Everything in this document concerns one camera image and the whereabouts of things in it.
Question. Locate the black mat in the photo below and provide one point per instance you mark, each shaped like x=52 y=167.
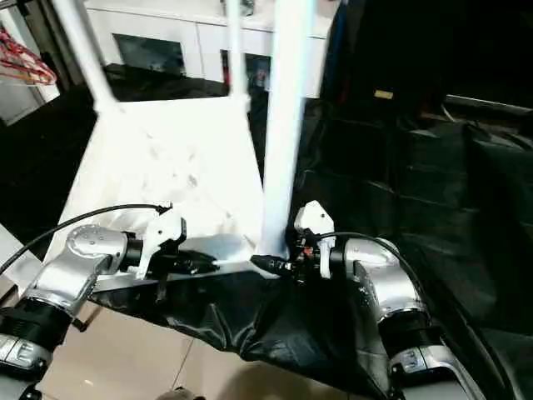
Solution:
x=416 y=187

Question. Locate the white plastic table leg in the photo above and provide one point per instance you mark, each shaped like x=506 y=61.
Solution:
x=12 y=250
x=87 y=54
x=235 y=50
x=287 y=116

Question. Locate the dark grey bundle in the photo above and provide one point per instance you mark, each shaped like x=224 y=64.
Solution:
x=247 y=6

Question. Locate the white plastic table top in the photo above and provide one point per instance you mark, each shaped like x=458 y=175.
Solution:
x=166 y=146

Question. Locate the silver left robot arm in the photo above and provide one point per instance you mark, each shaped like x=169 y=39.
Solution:
x=75 y=258

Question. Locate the white glass-door cabinet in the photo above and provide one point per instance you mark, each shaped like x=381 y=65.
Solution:
x=166 y=29

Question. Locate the grey curtain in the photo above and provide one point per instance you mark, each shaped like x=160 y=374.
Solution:
x=50 y=25

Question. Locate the red clothes hangers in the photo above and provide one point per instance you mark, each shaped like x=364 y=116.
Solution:
x=25 y=62

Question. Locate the small gold label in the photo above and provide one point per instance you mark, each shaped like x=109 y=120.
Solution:
x=383 y=94

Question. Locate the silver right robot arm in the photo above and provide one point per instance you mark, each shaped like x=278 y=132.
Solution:
x=395 y=283

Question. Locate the black folding frame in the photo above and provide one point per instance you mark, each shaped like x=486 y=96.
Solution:
x=85 y=321

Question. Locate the white storage box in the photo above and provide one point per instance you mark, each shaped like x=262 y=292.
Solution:
x=21 y=102

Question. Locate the long black bar device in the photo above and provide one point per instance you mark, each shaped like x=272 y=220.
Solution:
x=487 y=104

